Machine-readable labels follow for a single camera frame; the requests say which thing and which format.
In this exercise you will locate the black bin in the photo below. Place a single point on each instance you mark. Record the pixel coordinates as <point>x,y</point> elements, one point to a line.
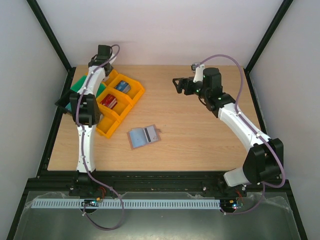
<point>63,101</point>

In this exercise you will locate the pink leather card holder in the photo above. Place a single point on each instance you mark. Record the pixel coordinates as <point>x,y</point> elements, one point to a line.
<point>137,138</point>

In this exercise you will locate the yellow bin far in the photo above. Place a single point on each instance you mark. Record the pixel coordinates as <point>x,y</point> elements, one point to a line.
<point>112,75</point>

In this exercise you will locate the yellow bin with blue cards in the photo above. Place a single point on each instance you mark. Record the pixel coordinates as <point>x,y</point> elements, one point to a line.
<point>137,90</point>

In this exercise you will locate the yellow bin near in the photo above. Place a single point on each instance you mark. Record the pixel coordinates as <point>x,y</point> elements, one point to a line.
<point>108,123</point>

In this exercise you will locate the red card stack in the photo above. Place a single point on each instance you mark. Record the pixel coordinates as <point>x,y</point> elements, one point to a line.
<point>110,101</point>

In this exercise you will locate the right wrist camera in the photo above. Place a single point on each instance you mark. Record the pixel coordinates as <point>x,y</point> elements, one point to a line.
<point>198,69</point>

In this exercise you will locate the blue card stack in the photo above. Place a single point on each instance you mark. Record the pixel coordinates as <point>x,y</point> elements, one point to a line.
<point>123,87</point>

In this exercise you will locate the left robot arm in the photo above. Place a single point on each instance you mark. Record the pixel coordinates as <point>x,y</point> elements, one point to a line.
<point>84,107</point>

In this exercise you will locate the teal card stack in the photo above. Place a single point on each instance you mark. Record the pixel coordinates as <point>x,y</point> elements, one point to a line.
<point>68,107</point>

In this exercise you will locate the black aluminium frame rail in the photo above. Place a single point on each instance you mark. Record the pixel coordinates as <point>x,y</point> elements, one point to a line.
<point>125,181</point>

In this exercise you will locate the slotted cable duct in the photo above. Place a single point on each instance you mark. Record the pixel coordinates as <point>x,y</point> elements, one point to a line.
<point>131,204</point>

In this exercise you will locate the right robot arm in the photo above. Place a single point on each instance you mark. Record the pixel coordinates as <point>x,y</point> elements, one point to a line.
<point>265,155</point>

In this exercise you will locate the green bin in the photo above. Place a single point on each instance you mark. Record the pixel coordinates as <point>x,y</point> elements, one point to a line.
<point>75,87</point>

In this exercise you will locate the yellow bin with red cards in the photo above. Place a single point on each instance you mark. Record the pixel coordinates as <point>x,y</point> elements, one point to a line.
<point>124,105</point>

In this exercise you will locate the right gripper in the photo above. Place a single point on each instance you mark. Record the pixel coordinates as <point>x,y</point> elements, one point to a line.
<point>186,85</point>

